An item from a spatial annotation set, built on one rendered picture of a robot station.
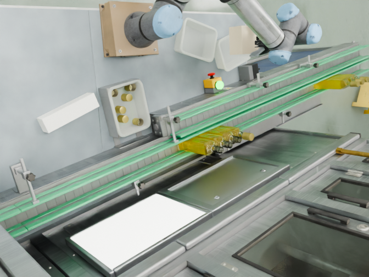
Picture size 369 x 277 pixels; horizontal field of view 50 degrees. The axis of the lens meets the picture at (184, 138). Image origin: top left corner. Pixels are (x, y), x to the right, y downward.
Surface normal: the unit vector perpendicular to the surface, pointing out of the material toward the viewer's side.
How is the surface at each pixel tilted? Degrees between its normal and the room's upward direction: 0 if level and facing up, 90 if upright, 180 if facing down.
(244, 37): 0
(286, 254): 90
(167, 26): 3
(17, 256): 90
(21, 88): 0
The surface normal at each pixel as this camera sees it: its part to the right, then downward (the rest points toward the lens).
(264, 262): -0.18, -0.94
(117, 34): 0.65, 0.04
